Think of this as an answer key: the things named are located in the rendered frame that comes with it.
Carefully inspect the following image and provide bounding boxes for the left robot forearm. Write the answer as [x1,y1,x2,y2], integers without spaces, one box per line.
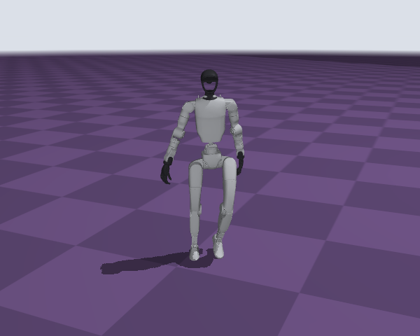
[233,133,244,156]

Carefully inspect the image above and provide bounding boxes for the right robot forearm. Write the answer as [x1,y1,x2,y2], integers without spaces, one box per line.
[164,129,180,162]

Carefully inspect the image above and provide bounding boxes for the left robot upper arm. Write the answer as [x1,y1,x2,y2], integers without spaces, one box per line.
[224,99,242,136]

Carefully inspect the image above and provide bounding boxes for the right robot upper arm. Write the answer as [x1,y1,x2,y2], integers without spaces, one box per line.
[173,101,195,139]

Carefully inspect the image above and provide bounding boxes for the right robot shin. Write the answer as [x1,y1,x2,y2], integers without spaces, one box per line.
[190,211,200,248]

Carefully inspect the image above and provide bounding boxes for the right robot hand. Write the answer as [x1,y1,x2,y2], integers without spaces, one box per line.
[160,157,173,184]

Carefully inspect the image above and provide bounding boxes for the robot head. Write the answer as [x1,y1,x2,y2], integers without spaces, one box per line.
[201,69,218,100]

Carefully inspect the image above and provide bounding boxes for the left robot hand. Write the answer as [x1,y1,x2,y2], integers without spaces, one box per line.
[237,151,244,176]

